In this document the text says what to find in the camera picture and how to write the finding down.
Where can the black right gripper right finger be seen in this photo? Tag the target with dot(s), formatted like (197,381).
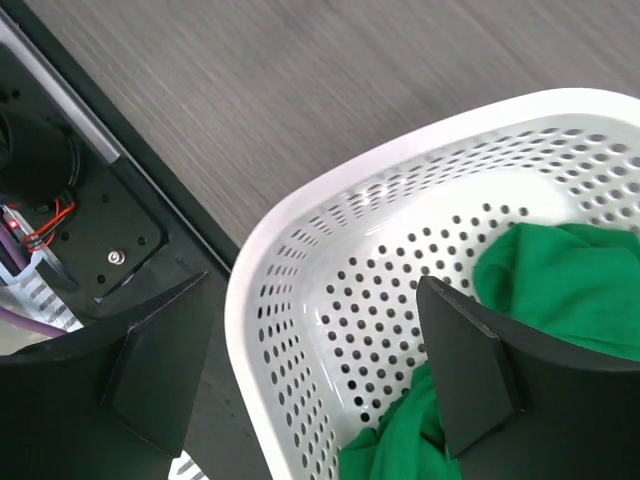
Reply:
(516,403)

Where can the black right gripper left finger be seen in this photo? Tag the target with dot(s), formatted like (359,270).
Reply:
(112,400)

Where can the green t shirt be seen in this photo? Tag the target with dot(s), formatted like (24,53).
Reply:
(577,283)

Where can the white perforated plastic basket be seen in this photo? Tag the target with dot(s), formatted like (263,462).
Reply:
(321,321)

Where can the white slotted cable duct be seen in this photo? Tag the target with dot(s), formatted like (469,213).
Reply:
(28,295)

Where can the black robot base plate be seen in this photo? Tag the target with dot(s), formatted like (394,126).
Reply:
(116,235)

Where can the aluminium frame rail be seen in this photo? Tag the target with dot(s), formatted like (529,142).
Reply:
(59,91)

